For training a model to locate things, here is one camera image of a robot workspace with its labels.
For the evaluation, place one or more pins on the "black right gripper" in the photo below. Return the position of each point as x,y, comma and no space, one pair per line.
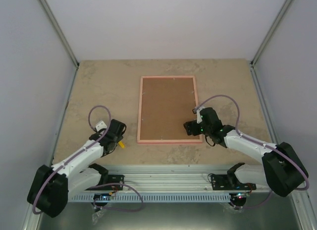
191,125

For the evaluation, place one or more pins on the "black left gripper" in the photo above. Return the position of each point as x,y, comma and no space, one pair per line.
119,139

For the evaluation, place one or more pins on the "yellow handled screwdriver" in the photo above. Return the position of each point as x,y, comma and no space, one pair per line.
121,144

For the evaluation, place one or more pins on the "pink wooden photo frame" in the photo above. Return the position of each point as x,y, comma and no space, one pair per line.
165,104

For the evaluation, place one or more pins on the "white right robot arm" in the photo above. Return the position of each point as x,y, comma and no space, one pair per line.
282,170

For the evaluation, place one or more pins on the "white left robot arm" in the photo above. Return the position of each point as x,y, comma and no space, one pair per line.
54,186

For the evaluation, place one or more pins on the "left controller board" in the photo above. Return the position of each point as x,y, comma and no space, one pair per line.
103,199

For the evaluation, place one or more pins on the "controller board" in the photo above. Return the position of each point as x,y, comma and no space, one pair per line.
238,200
103,199

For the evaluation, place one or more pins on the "right controller board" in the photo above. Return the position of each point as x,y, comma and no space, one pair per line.
238,200

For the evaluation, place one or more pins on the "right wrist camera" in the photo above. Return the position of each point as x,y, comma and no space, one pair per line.
197,111

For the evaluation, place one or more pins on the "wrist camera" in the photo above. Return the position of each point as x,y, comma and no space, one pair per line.
197,111
100,126

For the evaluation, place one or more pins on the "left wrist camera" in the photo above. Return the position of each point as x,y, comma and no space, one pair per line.
100,126

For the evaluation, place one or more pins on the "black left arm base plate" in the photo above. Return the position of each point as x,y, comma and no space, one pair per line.
114,179

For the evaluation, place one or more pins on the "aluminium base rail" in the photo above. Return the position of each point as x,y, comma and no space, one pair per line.
168,178

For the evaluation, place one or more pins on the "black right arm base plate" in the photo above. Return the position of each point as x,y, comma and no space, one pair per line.
221,182

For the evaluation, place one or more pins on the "grey slotted cable duct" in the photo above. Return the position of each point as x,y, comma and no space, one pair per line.
158,198

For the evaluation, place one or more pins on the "aluminium corner post left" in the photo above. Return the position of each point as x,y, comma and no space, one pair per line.
57,28

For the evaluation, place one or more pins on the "aluminium corner post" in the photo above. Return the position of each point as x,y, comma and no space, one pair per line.
272,30
57,28

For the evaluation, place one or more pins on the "aluminium corner post right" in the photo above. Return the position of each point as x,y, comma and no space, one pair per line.
272,30

